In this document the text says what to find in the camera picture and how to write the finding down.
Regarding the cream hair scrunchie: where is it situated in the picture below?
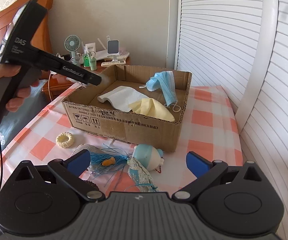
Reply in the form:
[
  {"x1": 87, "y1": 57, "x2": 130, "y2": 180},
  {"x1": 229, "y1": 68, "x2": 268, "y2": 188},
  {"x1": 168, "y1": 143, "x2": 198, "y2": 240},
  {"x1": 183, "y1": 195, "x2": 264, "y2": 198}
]
[{"x1": 56, "y1": 132, "x2": 74, "y2": 148}]

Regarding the orange finger cot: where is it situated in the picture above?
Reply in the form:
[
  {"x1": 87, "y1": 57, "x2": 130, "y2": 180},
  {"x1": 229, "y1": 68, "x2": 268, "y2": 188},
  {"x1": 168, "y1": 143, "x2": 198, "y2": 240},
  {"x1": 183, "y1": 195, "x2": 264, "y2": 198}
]
[{"x1": 101, "y1": 157, "x2": 116, "y2": 167}]

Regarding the blue tassel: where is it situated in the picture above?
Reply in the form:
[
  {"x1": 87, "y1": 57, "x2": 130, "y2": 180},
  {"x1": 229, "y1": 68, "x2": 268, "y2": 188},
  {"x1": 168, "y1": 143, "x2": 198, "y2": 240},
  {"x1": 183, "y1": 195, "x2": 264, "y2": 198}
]
[{"x1": 87, "y1": 145, "x2": 132, "y2": 185}]

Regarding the blue white plush toy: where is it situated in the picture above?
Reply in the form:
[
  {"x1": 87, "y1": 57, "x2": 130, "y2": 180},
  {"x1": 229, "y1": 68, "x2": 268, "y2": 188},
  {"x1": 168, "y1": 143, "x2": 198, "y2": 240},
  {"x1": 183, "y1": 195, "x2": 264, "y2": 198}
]
[{"x1": 132, "y1": 144, "x2": 164, "y2": 171}]

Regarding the blue patterned sachet pouch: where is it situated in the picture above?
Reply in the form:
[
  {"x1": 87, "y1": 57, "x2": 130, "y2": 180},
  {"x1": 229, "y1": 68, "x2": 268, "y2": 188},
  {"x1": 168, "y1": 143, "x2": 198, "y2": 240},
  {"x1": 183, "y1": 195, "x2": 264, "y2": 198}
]
[{"x1": 127, "y1": 158, "x2": 160, "y2": 193}]

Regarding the white cloth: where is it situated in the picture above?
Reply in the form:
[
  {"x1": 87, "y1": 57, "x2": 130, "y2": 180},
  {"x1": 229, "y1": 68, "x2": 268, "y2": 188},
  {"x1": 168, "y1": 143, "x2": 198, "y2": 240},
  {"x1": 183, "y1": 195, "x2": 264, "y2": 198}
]
[{"x1": 97, "y1": 86, "x2": 148, "y2": 112}]

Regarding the yellow cloth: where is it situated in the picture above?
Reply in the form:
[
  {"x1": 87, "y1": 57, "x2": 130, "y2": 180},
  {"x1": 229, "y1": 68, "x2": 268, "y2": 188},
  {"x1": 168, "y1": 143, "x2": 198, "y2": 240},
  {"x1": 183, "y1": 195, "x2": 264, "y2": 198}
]
[{"x1": 128, "y1": 98, "x2": 175, "y2": 122}]

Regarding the blue surgical face mask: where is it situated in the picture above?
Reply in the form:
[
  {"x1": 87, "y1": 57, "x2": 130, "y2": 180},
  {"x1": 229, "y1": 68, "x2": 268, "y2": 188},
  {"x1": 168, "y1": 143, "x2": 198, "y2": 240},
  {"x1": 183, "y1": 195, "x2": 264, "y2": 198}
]
[{"x1": 139, "y1": 71, "x2": 181, "y2": 113}]

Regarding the brown hair scrunchie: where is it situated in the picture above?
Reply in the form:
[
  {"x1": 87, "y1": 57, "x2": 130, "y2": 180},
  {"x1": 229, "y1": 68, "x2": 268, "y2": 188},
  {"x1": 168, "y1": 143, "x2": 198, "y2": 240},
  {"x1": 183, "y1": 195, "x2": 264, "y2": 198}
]
[{"x1": 83, "y1": 180, "x2": 99, "y2": 192}]

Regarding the person's left hand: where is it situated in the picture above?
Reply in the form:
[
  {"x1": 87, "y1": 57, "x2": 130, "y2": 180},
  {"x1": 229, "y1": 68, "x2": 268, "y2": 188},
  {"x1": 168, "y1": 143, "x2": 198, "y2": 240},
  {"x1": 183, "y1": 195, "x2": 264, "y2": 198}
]
[{"x1": 0, "y1": 64, "x2": 39, "y2": 112}]

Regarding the wooden headboard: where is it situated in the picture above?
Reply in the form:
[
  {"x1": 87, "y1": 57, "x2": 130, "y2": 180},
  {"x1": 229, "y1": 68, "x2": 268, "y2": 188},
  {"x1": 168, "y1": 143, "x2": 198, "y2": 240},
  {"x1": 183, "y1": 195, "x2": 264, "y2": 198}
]
[{"x1": 0, "y1": 0, "x2": 53, "y2": 53}]

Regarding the orange white checkered tablecloth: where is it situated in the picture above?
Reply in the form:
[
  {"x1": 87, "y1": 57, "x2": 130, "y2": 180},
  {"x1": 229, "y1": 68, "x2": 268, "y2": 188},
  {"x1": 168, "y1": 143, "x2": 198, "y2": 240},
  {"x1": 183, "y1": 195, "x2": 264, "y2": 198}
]
[{"x1": 0, "y1": 87, "x2": 243, "y2": 194}]

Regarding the dark grey blanket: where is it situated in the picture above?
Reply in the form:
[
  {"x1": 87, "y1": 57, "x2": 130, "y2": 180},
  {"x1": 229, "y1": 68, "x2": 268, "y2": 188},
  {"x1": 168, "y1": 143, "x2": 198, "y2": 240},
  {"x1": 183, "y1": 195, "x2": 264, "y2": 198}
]
[{"x1": 0, "y1": 80, "x2": 47, "y2": 150}]

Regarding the small green desk fan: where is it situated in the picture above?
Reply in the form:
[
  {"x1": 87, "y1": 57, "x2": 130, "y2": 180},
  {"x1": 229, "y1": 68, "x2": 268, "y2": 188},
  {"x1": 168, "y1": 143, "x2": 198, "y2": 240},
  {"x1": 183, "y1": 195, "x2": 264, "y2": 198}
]
[{"x1": 64, "y1": 35, "x2": 81, "y2": 66}]

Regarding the green box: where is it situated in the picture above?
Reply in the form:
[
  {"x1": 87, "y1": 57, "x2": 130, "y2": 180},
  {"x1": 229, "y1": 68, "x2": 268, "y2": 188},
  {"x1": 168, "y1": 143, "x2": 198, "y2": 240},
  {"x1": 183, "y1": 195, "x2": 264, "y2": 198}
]
[{"x1": 83, "y1": 54, "x2": 90, "y2": 67}]

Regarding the white skincare box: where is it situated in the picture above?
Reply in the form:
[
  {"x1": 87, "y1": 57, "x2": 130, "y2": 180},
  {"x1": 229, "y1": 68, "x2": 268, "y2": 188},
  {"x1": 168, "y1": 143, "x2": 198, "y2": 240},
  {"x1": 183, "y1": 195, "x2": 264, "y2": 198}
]
[{"x1": 85, "y1": 42, "x2": 96, "y2": 54}]

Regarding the green tube bottle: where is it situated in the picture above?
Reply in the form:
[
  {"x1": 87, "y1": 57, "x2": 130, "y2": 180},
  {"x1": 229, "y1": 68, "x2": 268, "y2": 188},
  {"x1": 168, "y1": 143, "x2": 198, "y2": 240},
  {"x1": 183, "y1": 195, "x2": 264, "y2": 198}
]
[{"x1": 88, "y1": 50, "x2": 97, "y2": 71}]

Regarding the brown cardboard box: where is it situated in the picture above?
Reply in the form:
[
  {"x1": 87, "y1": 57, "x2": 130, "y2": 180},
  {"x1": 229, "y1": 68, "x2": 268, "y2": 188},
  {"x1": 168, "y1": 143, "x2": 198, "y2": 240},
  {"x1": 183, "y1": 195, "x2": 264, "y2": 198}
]
[{"x1": 62, "y1": 65, "x2": 192, "y2": 152}]

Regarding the white remote control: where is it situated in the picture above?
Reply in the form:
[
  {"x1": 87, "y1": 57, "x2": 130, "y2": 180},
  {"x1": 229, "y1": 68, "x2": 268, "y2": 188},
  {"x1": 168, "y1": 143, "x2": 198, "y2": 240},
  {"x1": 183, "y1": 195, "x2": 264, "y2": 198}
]
[{"x1": 101, "y1": 60, "x2": 126, "y2": 68}]

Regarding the phone on white stand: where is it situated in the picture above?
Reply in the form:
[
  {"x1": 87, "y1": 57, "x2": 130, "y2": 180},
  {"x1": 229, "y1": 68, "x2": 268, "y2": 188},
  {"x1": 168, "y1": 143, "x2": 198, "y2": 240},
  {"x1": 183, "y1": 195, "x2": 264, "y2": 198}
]
[{"x1": 106, "y1": 36, "x2": 119, "y2": 62}]

